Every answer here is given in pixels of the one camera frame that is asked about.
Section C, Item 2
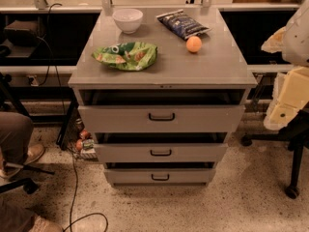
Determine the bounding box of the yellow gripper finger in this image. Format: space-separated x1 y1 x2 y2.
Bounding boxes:
261 27 286 53

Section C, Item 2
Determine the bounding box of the grey top drawer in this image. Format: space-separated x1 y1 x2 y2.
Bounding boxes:
78 90 244 133

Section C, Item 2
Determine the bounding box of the grey drawer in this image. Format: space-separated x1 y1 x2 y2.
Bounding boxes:
95 132 227 163
78 90 244 133
104 162 215 186

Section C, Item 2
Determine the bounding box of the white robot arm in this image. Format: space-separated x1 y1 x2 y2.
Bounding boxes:
261 0 309 67

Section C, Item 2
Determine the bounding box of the black rolling robot base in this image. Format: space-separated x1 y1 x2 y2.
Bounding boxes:
240 109 309 199

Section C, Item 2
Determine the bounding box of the grey drawer cabinet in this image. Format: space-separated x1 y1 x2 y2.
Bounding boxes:
68 6 258 189

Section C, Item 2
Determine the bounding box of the grey middle drawer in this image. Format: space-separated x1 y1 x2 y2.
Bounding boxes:
95 132 227 163

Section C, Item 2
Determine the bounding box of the grey bottom drawer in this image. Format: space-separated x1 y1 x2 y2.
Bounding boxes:
104 162 215 186

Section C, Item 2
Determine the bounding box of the orange fruit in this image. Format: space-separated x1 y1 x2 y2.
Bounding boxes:
186 36 202 53

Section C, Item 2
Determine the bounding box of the blue chip bag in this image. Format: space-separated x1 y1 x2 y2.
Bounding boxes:
156 10 210 41

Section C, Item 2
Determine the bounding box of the green chip bag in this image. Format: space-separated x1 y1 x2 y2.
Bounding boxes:
92 42 157 72

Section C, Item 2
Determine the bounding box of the white bowl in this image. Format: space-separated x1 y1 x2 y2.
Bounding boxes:
112 9 143 34

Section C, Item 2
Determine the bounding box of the black box on shelf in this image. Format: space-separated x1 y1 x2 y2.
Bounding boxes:
4 20 39 46

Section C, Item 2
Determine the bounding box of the person leg with shoe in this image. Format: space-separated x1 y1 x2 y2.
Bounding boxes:
0 112 44 179
0 199 63 232

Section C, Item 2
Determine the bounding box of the near person leg with shoe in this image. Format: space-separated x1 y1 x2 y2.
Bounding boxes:
0 199 63 232

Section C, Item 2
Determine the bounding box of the black floor cable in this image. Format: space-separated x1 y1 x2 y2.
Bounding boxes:
63 152 109 232

